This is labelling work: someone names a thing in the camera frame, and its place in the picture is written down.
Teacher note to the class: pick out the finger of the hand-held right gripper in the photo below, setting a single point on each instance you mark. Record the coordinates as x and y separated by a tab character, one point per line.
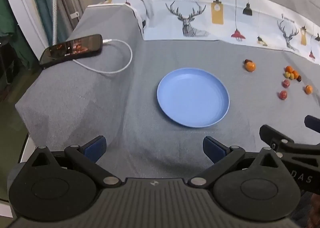
271	135
313	123

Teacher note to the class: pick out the yellow cherry tomato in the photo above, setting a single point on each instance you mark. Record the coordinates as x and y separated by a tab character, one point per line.
287	75
292	76

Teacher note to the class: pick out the white panel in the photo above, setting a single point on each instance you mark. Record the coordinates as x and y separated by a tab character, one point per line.
27	15

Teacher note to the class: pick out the red cherry tomato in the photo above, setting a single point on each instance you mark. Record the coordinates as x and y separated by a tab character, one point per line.
286	83
283	95

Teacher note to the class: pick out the small orange tangerine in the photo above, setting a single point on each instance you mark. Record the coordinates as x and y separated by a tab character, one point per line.
308	89
296	73
289	69

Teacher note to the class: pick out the deer print duvet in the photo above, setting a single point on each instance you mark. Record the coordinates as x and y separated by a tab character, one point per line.
162	25

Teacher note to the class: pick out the black smartphone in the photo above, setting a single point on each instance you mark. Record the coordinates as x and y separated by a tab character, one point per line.
71	49

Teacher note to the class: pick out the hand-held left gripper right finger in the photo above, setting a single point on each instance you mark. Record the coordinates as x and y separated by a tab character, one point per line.
213	149

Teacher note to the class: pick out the white clip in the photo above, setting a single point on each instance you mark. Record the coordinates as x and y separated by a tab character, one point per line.
75	15

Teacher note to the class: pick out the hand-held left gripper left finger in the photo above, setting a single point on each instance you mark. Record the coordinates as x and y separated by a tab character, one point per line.
95	149

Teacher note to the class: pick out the grey bed sheet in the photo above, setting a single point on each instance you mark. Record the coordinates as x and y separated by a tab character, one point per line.
100	105

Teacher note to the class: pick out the blue plate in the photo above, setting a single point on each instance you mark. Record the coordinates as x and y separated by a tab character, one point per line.
192	97

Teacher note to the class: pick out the large orange tangerine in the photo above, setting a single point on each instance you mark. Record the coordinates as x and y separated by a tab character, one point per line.
250	67

